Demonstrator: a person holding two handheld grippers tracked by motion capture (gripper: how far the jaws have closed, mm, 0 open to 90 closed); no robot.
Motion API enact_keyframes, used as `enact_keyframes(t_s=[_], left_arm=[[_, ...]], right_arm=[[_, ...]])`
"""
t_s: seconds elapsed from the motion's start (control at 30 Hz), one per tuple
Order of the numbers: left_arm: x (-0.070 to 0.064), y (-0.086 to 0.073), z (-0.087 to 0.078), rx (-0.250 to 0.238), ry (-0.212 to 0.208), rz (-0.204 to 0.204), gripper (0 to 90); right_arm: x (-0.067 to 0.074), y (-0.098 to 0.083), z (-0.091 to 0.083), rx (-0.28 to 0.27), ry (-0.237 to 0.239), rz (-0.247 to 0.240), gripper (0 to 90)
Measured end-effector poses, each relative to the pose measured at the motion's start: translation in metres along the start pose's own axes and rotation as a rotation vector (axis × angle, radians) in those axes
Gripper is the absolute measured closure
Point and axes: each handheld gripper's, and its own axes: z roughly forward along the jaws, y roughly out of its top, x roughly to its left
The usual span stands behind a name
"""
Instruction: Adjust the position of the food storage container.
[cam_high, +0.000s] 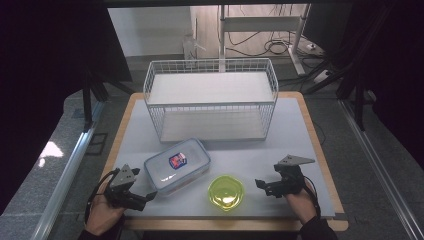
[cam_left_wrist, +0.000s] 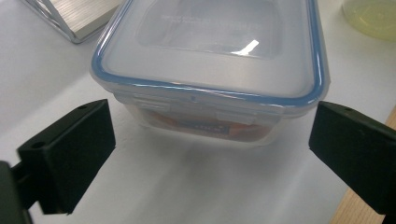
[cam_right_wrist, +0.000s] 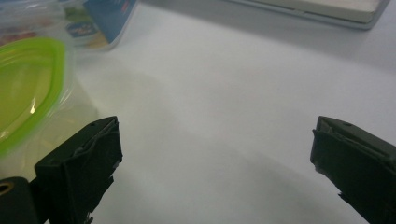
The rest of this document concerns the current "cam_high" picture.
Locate black curtain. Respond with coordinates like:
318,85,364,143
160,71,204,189
301,0,424,169
0,0,133,215

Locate pale grey table mat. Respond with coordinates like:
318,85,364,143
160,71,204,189
114,96,336,220

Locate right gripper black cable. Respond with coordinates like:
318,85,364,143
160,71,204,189
302,175,322,218

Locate aluminium rail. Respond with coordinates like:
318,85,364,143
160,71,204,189
30,100,106,240
337,99,424,240

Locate white wire two-tier rack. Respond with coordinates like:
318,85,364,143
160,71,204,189
143,58,279,144

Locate black square floor frame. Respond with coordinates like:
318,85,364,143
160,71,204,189
85,132,109,156

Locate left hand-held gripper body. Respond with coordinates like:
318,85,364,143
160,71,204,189
105,163,148,212

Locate person's left hand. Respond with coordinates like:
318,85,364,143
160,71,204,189
84,190,127,237

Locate black floor cables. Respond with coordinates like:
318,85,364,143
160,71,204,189
225,29,303,58

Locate white metal desk frame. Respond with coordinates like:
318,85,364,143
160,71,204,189
218,4,312,76

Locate clear plastic bottle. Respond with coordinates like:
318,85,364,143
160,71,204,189
182,33,207,61

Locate white power strip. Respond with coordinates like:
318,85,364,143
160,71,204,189
312,68,334,85

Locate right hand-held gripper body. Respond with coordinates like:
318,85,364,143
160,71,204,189
266,153,316,198

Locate clear rectangular container with label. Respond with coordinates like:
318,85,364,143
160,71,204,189
143,137,212,196

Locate black metal frame post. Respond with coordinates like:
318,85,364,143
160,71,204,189
82,68,112,132
335,64,369,132

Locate person's right hand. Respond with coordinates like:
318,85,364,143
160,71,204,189
284,185,318,225

